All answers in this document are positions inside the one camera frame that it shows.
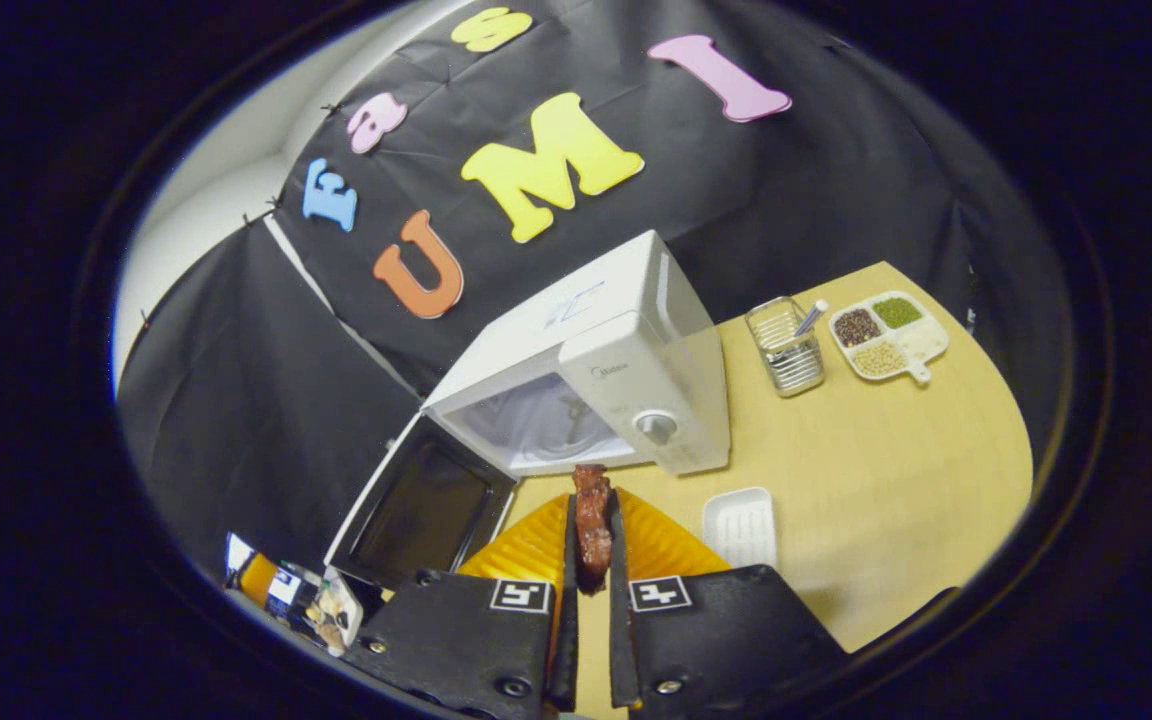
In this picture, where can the white divided grain dish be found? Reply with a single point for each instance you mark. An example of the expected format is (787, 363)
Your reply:
(896, 340)

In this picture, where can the white microwave oven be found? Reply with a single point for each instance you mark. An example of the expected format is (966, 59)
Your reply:
(626, 380)

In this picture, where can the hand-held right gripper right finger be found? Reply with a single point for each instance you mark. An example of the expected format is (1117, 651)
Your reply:
(620, 660)

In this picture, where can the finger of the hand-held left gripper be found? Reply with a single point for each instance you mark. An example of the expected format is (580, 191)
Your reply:
(256, 580)

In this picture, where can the brown meat piece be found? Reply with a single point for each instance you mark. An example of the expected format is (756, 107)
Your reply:
(593, 530)

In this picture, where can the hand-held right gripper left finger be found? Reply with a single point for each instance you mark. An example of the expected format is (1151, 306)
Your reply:
(564, 670)

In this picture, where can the white rectangular tray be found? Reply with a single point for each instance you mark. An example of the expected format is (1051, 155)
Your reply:
(741, 525)

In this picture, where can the metal spoon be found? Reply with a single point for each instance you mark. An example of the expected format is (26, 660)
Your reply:
(812, 315)

